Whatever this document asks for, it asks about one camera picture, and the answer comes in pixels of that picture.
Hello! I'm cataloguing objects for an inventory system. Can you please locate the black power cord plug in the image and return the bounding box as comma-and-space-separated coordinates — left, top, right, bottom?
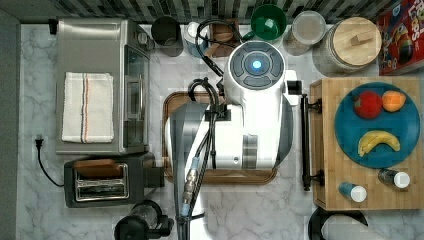
34, 134, 65, 188

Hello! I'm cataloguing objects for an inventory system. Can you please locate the black and white kettle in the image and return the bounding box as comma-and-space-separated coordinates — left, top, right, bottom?
308, 207, 390, 240

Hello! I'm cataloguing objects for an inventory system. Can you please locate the white striped dish towel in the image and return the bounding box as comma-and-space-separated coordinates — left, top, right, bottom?
61, 72, 114, 144

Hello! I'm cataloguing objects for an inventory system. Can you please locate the black drawer handle bar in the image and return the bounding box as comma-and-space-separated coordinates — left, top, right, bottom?
300, 94, 324, 191

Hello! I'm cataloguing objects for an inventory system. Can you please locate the orange fruit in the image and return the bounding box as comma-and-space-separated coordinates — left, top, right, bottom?
382, 91, 406, 112

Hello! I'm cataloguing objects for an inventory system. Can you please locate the red apple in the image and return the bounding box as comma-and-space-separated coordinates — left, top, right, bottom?
353, 90, 382, 119

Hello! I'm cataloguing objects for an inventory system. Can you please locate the black and chrome toaster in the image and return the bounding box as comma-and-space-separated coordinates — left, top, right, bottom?
64, 152, 164, 208

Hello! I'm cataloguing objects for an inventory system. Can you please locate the stainless steel toaster oven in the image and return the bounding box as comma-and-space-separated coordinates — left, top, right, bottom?
56, 18, 151, 155

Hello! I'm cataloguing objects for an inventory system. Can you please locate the yellow banana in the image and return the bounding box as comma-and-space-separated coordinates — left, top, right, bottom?
358, 130, 401, 157

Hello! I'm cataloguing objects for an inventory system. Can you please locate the blue round plate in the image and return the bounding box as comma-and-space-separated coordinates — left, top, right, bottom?
334, 82, 420, 168

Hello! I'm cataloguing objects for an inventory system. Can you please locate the brown wooden box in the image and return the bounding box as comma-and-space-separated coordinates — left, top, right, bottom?
210, 23, 239, 58

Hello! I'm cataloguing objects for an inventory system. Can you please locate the clear jar with white lid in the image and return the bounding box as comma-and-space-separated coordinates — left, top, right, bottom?
283, 10, 326, 56

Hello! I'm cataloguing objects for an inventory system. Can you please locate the dark grey metal cup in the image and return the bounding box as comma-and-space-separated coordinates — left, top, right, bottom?
151, 16, 184, 57

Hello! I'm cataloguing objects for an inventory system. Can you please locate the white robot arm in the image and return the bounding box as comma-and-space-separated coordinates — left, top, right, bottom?
164, 41, 294, 240

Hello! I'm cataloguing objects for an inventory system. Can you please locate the red cereal box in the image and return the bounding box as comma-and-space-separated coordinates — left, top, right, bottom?
377, 0, 424, 76

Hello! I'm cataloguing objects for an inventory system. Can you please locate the green mug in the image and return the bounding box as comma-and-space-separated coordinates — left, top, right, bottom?
242, 4, 287, 41

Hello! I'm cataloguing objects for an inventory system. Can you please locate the blue bottle with white cap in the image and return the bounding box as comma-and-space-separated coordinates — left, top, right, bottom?
183, 22, 208, 58

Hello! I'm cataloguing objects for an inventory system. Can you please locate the glass jar with wooden lid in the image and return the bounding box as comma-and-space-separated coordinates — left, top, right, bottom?
312, 17, 382, 76

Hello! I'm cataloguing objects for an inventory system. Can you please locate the blue shaker with white cap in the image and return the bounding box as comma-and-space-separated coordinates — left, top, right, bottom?
338, 182, 367, 203

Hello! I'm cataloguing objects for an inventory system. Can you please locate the wooden serving tray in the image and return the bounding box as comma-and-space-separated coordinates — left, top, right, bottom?
161, 91, 277, 185

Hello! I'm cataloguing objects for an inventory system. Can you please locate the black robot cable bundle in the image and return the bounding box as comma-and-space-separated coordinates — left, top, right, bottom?
179, 19, 248, 221

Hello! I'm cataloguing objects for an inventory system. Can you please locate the slice of brown toast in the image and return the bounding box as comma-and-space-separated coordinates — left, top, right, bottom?
73, 159, 122, 178

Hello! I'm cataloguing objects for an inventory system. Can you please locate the dark shaker with white cap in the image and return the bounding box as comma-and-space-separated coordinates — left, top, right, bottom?
378, 169, 410, 189

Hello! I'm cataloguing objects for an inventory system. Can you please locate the wooden drawer cabinet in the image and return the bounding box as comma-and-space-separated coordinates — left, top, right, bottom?
310, 77, 423, 211

